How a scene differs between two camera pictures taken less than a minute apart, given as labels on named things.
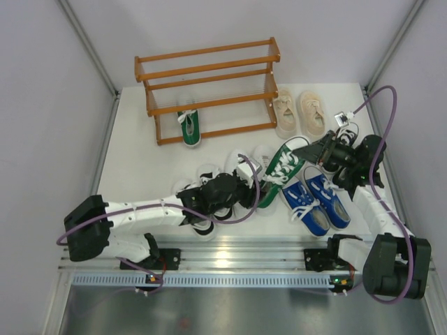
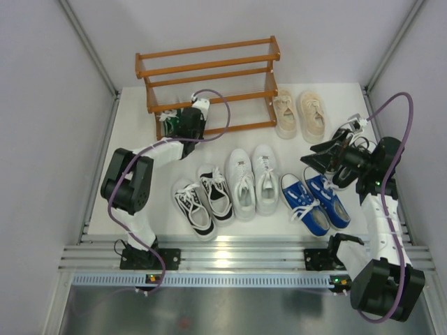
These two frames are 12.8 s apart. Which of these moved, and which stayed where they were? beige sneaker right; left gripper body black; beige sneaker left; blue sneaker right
Moved: left gripper body black
Stayed: blue sneaker right; beige sneaker right; beige sneaker left
